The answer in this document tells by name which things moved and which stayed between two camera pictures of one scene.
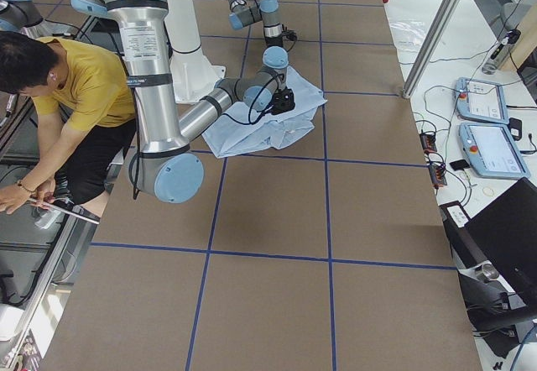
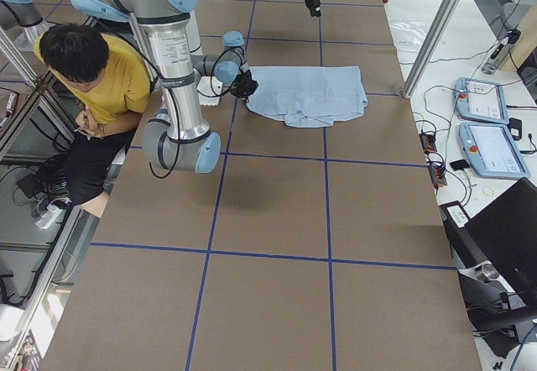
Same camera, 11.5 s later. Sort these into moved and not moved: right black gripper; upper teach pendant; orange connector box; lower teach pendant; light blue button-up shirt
Moved: right black gripper; light blue button-up shirt
Not moved: lower teach pendant; upper teach pendant; orange connector box
